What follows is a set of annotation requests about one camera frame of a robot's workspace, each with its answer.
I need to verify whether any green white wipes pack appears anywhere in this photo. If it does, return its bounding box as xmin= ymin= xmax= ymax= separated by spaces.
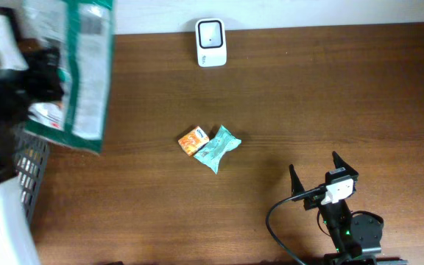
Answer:
xmin=23 ymin=0 xmax=115 ymax=153

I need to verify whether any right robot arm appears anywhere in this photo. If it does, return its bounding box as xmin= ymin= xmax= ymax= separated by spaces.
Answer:
xmin=289 ymin=152 xmax=408 ymax=265

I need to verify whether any white barcode scanner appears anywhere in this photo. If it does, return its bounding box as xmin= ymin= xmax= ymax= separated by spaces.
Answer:
xmin=195 ymin=18 xmax=227 ymax=68

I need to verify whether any orange tissue packet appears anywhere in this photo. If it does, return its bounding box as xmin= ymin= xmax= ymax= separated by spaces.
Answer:
xmin=178 ymin=126 xmax=210 ymax=156

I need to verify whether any mint green snack packet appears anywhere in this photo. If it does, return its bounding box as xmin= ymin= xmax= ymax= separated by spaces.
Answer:
xmin=194 ymin=125 xmax=241 ymax=174

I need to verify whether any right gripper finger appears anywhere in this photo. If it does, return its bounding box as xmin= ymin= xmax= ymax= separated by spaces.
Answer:
xmin=332 ymin=151 xmax=359 ymax=178
xmin=289 ymin=164 xmax=305 ymax=201

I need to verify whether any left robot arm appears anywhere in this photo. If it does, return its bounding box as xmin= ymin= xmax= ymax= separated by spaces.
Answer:
xmin=0 ymin=47 xmax=63 ymax=264

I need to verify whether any grey plastic mesh basket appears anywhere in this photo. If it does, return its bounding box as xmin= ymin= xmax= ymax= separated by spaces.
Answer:
xmin=13 ymin=124 xmax=49 ymax=225

